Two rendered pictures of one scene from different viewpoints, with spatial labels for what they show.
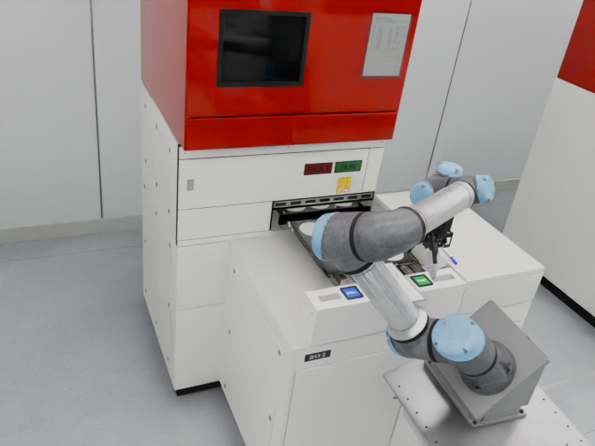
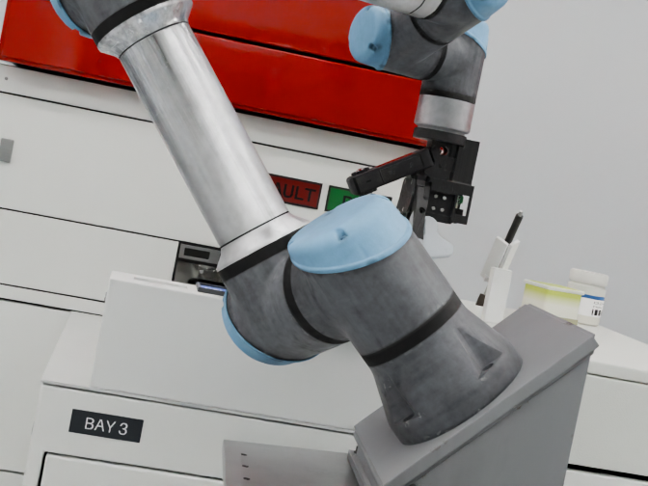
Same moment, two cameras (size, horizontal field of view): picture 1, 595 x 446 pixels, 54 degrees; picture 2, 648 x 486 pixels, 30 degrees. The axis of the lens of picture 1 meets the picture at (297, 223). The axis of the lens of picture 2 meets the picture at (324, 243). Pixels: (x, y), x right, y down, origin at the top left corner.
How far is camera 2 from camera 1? 1.20 m
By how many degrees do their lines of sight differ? 32
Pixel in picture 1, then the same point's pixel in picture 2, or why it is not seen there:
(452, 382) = (372, 448)
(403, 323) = (234, 212)
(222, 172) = (77, 141)
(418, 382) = (300, 464)
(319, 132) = (284, 90)
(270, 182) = (177, 194)
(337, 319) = (163, 326)
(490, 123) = not seen: outside the picture
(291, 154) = not seen: hidden behind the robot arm
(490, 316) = (510, 325)
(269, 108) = not seen: hidden behind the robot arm
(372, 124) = (406, 102)
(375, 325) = (267, 390)
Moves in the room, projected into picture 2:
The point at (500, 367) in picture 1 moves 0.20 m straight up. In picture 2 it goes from (460, 343) to (501, 142)
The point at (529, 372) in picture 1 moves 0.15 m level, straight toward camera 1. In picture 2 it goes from (541, 370) to (437, 364)
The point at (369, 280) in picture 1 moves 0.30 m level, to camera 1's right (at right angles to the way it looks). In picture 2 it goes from (151, 63) to (419, 110)
